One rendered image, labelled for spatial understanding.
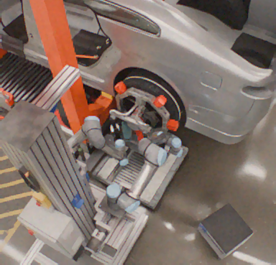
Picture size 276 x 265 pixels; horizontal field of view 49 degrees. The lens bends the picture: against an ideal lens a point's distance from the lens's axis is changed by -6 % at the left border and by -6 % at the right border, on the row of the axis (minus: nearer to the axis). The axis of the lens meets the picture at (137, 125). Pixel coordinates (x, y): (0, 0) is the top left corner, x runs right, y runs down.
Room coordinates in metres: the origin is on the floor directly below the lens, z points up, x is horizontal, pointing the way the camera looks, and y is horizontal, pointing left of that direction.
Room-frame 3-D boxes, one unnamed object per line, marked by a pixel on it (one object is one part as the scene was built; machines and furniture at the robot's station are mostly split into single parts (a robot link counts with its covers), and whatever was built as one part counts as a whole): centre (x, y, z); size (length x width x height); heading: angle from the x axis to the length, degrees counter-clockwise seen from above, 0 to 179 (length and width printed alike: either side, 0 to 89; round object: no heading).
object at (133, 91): (1.89, -0.05, 0.85); 0.54 x 0.07 x 0.54; 56
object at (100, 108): (2.19, 0.36, 0.69); 0.52 x 0.17 x 0.35; 146
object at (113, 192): (1.02, 0.21, 0.98); 0.13 x 0.12 x 0.14; 49
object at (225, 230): (0.86, -0.76, 0.17); 0.43 x 0.36 x 0.34; 29
